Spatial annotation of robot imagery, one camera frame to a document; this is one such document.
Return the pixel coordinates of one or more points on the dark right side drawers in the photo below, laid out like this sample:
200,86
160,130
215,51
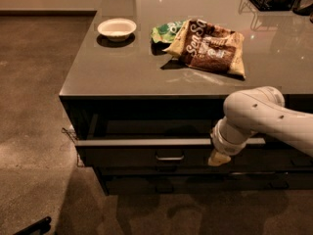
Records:
266,156

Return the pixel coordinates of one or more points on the dark top drawer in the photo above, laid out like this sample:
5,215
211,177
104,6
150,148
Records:
147,142

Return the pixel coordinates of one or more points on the black object floor corner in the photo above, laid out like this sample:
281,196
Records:
37,228

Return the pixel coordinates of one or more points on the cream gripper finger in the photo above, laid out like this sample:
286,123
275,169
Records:
217,159

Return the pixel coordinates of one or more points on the green snack bag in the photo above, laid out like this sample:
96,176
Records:
166,33

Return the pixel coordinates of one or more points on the white bowl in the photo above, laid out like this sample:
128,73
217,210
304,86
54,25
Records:
117,30

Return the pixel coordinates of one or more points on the dark middle drawer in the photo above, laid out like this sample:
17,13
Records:
163,170

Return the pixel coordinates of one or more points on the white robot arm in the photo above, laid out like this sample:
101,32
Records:
258,110

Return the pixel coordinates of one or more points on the dark cabinet counter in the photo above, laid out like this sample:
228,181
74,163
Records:
135,79

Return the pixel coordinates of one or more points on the brown chip bag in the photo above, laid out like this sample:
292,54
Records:
209,47

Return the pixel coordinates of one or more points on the dark bottom drawer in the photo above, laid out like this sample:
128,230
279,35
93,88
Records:
126,185

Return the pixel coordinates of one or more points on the dark drawer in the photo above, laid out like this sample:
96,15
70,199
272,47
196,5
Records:
163,170
147,142
126,185

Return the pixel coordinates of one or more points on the wire rack on floor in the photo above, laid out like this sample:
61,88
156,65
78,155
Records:
71,135

